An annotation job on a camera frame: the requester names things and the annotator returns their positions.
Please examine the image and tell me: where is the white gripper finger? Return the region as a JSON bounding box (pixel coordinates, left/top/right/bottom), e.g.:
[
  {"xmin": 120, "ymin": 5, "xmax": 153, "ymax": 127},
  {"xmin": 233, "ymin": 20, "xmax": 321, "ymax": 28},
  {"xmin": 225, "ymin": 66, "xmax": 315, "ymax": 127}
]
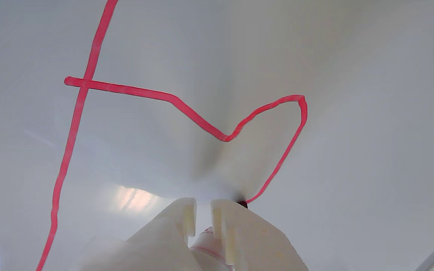
[
  {"xmin": 209, "ymin": 199, "xmax": 309, "ymax": 271},
  {"xmin": 68, "ymin": 198, "xmax": 203, "ymax": 271}
]

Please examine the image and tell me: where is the white whiteboard with metal frame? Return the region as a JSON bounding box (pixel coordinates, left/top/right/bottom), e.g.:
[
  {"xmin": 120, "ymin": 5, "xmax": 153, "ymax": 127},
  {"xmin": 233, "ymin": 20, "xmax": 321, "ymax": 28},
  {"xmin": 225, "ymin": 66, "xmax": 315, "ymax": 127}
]
[{"xmin": 0, "ymin": 0, "xmax": 434, "ymax": 271}]

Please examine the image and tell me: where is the red whiteboard marker pen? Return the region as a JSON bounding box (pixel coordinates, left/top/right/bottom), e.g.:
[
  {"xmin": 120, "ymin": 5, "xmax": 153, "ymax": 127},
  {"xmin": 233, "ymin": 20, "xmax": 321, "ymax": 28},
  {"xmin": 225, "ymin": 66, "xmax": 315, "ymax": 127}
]
[{"xmin": 188, "ymin": 201, "xmax": 248, "ymax": 271}]

